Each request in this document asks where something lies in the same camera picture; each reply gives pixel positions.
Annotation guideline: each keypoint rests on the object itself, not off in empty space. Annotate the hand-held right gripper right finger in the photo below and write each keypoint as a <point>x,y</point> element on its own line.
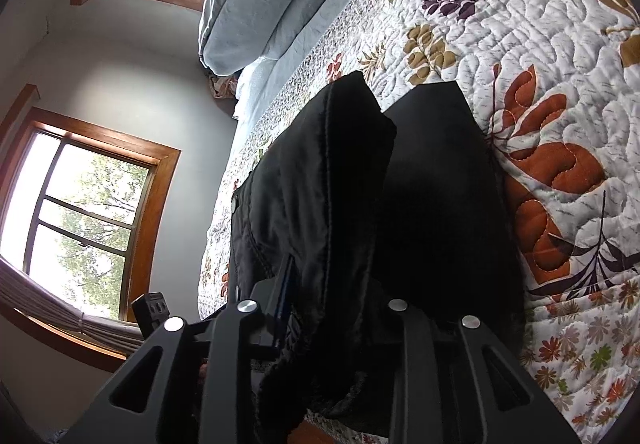
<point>400,324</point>

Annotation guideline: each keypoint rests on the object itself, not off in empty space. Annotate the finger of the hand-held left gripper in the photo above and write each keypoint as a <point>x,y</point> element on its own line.
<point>152,309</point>

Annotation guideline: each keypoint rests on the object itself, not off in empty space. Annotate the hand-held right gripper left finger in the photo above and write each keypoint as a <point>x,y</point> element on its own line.
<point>284,289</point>

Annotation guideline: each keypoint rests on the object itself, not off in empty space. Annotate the black pants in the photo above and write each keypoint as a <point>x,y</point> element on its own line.
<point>350,174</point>

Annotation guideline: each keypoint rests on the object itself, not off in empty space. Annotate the grey striped curtain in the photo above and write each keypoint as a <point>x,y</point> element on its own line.
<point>50,309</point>

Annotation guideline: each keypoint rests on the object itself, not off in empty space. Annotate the wooden side window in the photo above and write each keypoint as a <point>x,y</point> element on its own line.
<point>85,204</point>

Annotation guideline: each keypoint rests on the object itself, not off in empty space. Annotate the pile of clothes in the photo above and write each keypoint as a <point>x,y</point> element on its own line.
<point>222,86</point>

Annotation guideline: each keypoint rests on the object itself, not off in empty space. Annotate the light blue bed sheet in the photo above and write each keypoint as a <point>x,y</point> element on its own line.
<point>300,39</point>

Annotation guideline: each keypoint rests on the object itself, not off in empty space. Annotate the floral quilted bedspread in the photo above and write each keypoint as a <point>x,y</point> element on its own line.
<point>550,74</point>

